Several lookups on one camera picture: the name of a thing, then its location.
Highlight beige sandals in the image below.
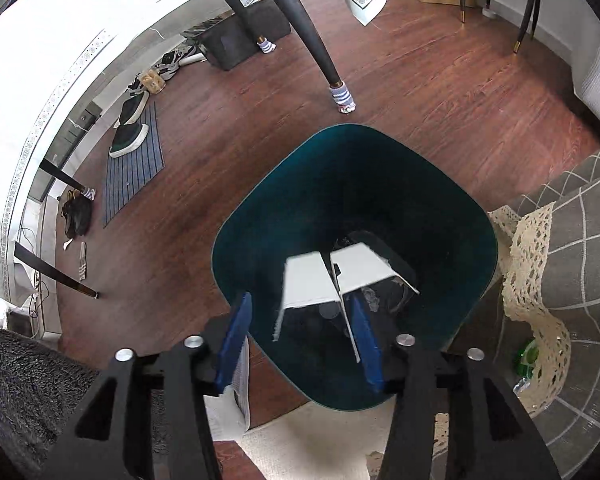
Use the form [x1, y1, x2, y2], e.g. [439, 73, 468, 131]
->
[138, 70, 165, 95]

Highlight white cardboard box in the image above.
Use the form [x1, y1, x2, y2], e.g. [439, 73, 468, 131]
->
[271, 242, 421, 364]

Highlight grey shaggy rug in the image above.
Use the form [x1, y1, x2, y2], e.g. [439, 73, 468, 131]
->
[0, 324, 112, 480]

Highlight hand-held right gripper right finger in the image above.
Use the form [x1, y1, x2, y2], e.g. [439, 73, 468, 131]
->
[347, 293, 562, 480]

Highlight dark green white shoe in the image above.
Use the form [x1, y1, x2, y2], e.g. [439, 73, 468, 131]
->
[108, 122, 150, 159]
[113, 94, 152, 129]

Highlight grey white sneakers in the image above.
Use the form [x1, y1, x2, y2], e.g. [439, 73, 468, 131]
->
[157, 44, 202, 82]

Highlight grey checked tablecloth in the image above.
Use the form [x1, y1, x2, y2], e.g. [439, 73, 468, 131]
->
[487, 137, 600, 480]

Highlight striped floor mat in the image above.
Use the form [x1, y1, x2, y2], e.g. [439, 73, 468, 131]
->
[103, 102, 165, 229]

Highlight white printed paper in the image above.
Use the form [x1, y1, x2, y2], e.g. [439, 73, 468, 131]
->
[202, 339, 254, 444]

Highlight cream rug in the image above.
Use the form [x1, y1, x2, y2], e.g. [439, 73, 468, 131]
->
[239, 399, 452, 480]

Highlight black table leg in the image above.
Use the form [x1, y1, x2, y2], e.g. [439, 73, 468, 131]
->
[13, 241, 101, 301]
[214, 0, 269, 44]
[39, 159, 89, 194]
[252, 0, 349, 90]

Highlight dark storage box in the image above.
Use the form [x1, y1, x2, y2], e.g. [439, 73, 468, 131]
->
[196, 0, 294, 72]

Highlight grey drawer cabinet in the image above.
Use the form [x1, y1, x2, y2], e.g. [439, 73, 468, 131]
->
[34, 99, 106, 202]

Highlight dark green trash bin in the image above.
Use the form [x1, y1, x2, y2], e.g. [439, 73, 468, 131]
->
[210, 123, 499, 412]

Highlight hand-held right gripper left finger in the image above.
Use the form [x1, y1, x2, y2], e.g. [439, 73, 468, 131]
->
[42, 291, 255, 480]

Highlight black bag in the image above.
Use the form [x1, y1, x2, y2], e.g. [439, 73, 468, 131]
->
[59, 189, 94, 239]

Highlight green bottle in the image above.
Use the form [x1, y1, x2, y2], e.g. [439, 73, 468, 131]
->
[514, 339, 539, 382]

